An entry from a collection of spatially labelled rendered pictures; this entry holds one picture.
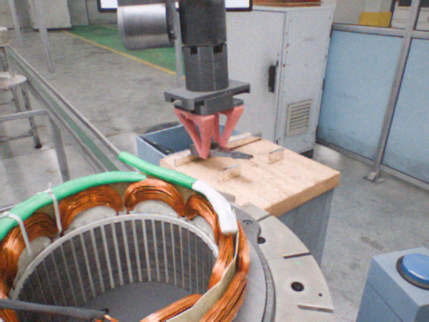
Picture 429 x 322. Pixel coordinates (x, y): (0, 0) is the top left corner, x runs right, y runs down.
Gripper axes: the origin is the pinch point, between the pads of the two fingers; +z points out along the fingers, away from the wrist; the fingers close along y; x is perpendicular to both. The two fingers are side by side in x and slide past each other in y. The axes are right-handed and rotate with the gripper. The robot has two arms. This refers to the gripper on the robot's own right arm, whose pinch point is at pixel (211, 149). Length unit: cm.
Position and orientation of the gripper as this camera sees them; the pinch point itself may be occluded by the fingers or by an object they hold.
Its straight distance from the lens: 49.5
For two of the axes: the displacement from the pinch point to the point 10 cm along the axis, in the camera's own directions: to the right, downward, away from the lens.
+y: -7.8, 3.1, -5.4
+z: 0.6, 9.0, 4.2
